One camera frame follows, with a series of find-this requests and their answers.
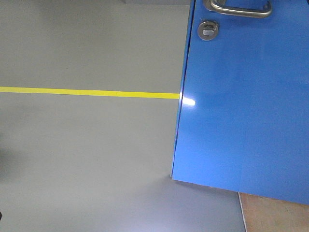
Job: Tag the blue door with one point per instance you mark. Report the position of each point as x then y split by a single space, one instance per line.
243 118

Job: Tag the round metal door lock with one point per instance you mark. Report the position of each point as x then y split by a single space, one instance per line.
208 30

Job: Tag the wooden platform base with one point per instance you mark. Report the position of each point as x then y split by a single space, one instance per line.
262 214

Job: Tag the metal door lever handle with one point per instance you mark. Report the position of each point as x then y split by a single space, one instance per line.
220 7

